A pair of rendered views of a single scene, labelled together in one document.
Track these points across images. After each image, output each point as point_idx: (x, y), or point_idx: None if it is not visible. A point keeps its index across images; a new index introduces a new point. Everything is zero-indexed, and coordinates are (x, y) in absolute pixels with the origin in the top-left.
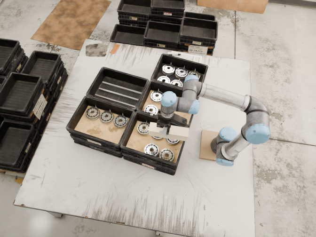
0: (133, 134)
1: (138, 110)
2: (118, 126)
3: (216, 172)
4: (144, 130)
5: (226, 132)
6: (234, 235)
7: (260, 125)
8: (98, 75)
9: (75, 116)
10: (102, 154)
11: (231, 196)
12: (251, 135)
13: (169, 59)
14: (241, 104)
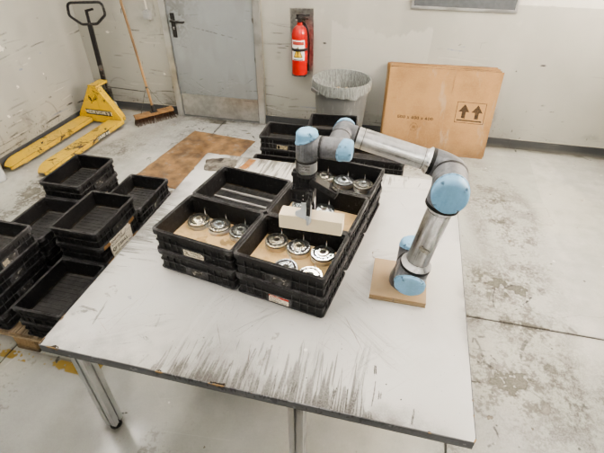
0: (259, 250)
1: (270, 213)
2: (235, 236)
3: (399, 318)
4: (277, 241)
5: (412, 241)
6: (432, 418)
7: (452, 175)
8: (216, 173)
9: (169, 217)
10: (204, 284)
11: (426, 356)
12: (439, 190)
13: (324, 164)
14: (421, 157)
